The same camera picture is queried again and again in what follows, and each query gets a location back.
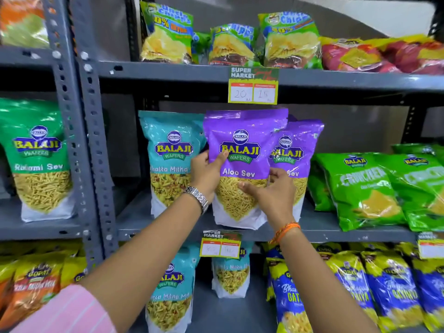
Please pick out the person's left hand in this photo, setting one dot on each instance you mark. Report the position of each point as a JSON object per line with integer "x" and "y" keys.
{"x": 203, "y": 176}

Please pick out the person's left forearm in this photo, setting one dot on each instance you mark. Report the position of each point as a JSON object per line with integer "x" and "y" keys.
{"x": 149, "y": 253}

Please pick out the pink striped sleeve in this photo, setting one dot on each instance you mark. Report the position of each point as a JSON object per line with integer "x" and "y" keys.
{"x": 66, "y": 312}

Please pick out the teal snack pouch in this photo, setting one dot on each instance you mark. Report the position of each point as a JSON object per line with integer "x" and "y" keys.
{"x": 171, "y": 273}
{"x": 173, "y": 142}
{"x": 231, "y": 273}

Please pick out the orange green snack packet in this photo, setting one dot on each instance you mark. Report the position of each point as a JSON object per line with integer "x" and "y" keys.
{"x": 22, "y": 22}

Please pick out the red yellow snack packet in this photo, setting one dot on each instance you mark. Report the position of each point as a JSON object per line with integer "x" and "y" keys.
{"x": 416, "y": 53}
{"x": 353, "y": 57}

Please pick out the silver metal wristwatch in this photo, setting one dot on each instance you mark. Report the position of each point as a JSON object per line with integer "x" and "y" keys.
{"x": 197, "y": 197}

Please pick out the person's left thumb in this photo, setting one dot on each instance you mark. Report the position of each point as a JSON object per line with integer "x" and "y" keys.
{"x": 219, "y": 159}

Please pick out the person's right forearm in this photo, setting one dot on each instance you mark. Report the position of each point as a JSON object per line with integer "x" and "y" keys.
{"x": 319, "y": 284}

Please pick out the row of blue yellow packets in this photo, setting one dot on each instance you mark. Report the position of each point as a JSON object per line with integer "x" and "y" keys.
{"x": 392, "y": 287}

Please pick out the green yellow chips packet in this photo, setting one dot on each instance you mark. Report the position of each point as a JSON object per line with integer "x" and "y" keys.
{"x": 291, "y": 41}
{"x": 232, "y": 45}
{"x": 168, "y": 34}
{"x": 200, "y": 48}

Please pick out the yellow price tag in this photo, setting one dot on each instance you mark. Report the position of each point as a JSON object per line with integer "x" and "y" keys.
{"x": 253, "y": 88}
{"x": 220, "y": 246}
{"x": 432, "y": 246}

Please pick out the grey metal shelf rack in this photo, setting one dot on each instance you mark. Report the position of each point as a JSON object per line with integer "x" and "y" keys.
{"x": 66, "y": 83}
{"x": 347, "y": 81}

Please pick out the green snack pouch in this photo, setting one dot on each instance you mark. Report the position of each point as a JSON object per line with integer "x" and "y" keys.
{"x": 34, "y": 159}

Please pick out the person's right thumb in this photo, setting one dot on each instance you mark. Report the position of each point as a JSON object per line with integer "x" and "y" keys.
{"x": 251, "y": 189}

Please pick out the person's right hand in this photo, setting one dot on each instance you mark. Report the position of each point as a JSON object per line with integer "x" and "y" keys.
{"x": 277, "y": 201}

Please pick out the orange mixture snack packet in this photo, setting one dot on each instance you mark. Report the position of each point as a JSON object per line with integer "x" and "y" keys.
{"x": 5, "y": 280}
{"x": 33, "y": 284}

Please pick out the purple snack pouch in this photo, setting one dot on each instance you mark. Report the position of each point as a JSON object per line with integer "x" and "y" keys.
{"x": 301, "y": 142}
{"x": 242, "y": 135}

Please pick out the green cracker packet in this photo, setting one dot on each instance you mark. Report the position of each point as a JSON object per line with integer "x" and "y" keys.
{"x": 416, "y": 148}
{"x": 360, "y": 190}
{"x": 421, "y": 190}
{"x": 319, "y": 190}

